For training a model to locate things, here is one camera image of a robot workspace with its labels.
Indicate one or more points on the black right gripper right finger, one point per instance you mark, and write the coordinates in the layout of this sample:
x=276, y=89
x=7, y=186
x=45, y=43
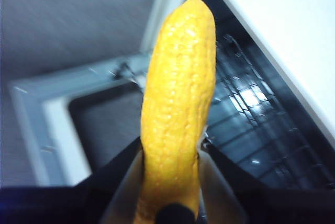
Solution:
x=274, y=205

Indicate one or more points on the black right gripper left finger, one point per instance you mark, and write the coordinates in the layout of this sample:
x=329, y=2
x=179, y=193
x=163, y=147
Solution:
x=65, y=203

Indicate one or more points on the yellow corn cob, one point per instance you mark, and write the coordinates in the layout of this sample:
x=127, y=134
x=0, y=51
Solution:
x=178, y=103

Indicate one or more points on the cream Toshiba toaster oven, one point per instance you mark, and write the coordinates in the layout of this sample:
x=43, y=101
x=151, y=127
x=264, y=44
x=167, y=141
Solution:
x=288, y=12

